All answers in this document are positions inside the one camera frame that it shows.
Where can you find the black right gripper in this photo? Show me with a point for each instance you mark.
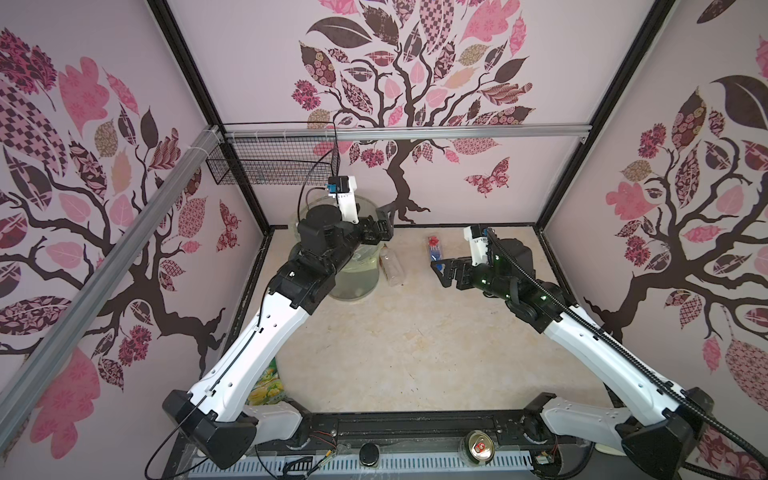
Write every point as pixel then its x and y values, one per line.
pixel 463 264

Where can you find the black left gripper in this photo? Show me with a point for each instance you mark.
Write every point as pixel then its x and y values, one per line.
pixel 385 226

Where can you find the clear bottle green cap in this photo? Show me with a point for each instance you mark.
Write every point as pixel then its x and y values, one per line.
pixel 392 267

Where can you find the clear bottle pink blue label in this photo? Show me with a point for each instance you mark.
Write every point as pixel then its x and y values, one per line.
pixel 435 253

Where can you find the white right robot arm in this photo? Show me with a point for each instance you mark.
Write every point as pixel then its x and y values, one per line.
pixel 652 428

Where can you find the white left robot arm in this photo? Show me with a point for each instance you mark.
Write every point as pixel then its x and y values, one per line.
pixel 212 414

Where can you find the grey mesh waste bin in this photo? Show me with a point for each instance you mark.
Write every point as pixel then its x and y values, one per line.
pixel 355 286

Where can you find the green snack bag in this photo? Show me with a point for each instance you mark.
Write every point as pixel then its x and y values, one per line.
pixel 268 389

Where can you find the tin can on base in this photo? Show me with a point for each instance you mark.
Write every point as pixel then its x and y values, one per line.
pixel 477 449

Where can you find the white vented base panel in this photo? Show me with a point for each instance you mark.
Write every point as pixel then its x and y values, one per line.
pixel 349 464

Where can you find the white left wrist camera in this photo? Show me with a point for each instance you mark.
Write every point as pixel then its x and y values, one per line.
pixel 342 190

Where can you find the black wire wall basket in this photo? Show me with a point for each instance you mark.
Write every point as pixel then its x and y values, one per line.
pixel 291 153

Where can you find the aluminium rail back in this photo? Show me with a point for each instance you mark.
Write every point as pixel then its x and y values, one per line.
pixel 408 132

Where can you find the aluminium rail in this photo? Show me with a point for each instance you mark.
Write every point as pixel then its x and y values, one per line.
pixel 35 375
pixel 408 132

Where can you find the aluminium rail left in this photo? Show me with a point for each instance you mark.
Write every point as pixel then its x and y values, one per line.
pixel 35 375

